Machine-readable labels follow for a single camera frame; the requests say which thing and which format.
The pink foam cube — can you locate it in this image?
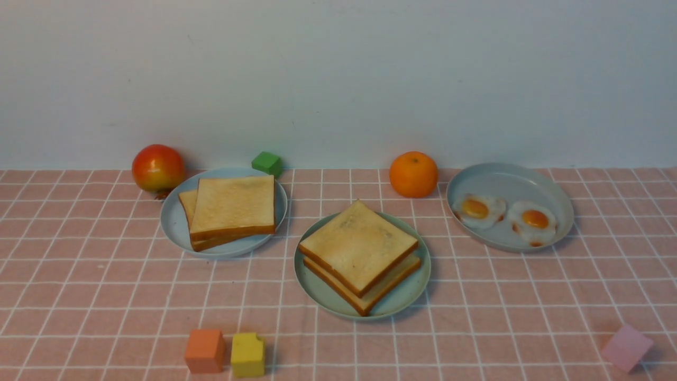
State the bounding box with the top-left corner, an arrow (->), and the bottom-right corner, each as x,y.
600,324 -> 654,374

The green centre plate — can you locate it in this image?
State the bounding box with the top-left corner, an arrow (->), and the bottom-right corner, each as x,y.
294,212 -> 432,321

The fried egg middle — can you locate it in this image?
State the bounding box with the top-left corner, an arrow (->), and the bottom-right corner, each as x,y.
506,201 -> 557,248

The pink checked tablecloth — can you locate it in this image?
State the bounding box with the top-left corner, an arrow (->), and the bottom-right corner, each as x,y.
1,167 -> 676,380

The yellow foam cube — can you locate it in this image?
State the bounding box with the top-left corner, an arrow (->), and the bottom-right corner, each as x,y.
231,332 -> 266,378

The fried egg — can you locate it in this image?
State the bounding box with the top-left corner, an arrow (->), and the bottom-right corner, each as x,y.
451,194 -> 506,230
506,201 -> 557,248

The green foam cube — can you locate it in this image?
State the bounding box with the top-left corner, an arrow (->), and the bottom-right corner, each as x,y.
251,151 -> 283,178

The orange fruit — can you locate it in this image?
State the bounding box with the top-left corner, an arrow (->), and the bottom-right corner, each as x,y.
389,150 -> 438,198

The fried egg left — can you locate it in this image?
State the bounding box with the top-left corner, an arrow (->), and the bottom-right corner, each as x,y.
451,194 -> 506,230

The orange foam cube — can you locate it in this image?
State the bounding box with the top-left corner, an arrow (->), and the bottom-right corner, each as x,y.
184,329 -> 225,374

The red pomegranate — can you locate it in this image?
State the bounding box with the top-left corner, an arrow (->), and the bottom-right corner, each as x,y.
132,144 -> 187,200

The grey egg plate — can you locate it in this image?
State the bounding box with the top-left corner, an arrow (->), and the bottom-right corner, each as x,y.
446,162 -> 574,253

